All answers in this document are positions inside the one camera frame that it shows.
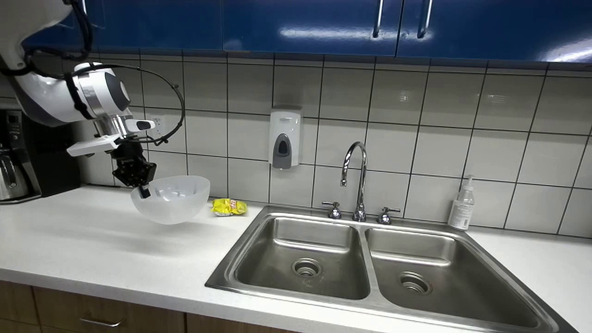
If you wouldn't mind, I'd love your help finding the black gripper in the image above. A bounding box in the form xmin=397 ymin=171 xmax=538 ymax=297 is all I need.
xmin=110 ymin=138 xmax=157 ymax=197

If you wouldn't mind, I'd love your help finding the translucent white plastic bowl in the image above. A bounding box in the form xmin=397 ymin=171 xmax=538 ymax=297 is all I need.
xmin=131 ymin=175 xmax=210 ymax=223

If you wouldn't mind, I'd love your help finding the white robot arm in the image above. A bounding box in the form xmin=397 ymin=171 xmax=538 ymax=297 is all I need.
xmin=0 ymin=0 xmax=155 ymax=197

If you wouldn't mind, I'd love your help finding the stainless steel double sink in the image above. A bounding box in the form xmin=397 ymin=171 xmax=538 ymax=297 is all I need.
xmin=207 ymin=207 xmax=575 ymax=333

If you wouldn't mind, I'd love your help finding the yellow sponge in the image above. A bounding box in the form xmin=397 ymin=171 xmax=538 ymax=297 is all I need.
xmin=210 ymin=197 xmax=247 ymax=216

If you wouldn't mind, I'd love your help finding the black coffee machine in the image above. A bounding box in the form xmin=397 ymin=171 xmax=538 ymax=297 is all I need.
xmin=0 ymin=109 xmax=81 ymax=205

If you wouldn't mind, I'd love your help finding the wooden lower cabinet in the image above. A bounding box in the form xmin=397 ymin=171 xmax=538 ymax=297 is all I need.
xmin=0 ymin=281 xmax=286 ymax=333

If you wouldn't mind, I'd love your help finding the chrome gooseneck faucet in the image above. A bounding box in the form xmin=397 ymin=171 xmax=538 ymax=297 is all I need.
xmin=319 ymin=138 xmax=403 ymax=225

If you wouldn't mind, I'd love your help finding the clear pump soap bottle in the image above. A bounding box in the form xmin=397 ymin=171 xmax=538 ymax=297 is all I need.
xmin=447 ymin=177 xmax=475 ymax=229

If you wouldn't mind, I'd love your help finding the blue upper cabinet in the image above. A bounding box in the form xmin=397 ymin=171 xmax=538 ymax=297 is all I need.
xmin=23 ymin=0 xmax=592 ymax=68

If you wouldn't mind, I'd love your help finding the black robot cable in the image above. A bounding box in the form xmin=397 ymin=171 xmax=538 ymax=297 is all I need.
xmin=62 ymin=0 xmax=186 ymax=147

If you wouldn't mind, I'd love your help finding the white wall soap dispenser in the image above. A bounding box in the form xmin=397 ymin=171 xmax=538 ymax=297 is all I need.
xmin=268 ymin=110 xmax=301 ymax=168

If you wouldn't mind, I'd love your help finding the silver cabinet handle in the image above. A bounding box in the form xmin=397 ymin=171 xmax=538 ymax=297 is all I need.
xmin=418 ymin=0 xmax=432 ymax=38
xmin=371 ymin=0 xmax=384 ymax=38

